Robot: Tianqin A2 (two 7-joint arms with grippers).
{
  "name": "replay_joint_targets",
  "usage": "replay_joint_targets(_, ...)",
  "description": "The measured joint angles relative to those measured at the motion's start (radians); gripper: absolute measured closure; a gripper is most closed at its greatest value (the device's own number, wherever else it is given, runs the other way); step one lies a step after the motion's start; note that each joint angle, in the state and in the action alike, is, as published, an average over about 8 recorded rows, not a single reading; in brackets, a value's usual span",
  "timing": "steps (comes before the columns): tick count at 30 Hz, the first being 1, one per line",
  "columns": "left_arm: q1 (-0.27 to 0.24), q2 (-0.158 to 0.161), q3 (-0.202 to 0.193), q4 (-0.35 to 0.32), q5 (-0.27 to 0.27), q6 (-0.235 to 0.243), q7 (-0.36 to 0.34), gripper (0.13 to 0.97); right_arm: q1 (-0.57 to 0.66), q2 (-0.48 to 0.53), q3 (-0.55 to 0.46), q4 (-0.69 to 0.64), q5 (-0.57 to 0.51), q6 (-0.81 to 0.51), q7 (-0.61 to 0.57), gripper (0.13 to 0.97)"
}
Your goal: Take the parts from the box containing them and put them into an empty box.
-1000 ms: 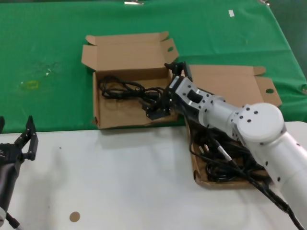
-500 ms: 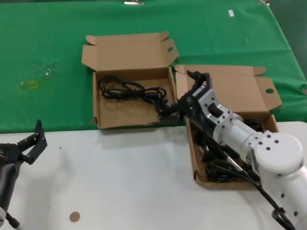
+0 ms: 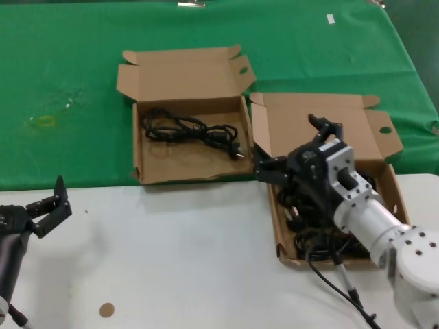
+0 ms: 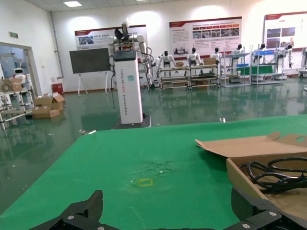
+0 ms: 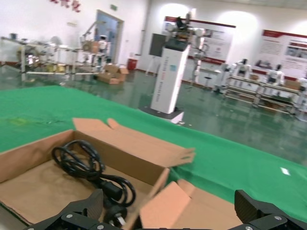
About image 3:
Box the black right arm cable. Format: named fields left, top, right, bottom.
left=306, top=239, right=381, bottom=329

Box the grey connector right arm cable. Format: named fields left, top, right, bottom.
left=332, top=256, right=361, bottom=302

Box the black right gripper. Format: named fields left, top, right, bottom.
left=253, top=114, right=344, bottom=223

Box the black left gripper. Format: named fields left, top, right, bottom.
left=0, top=176, right=73, bottom=239

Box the open brown cardboard box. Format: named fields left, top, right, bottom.
left=115, top=44, right=257, bottom=186
left=249, top=91, right=412, bottom=271

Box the left arm connector cable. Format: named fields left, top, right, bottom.
left=6, top=303, right=34, bottom=329

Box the green tablecloth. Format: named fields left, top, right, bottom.
left=0, top=0, right=439, bottom=191

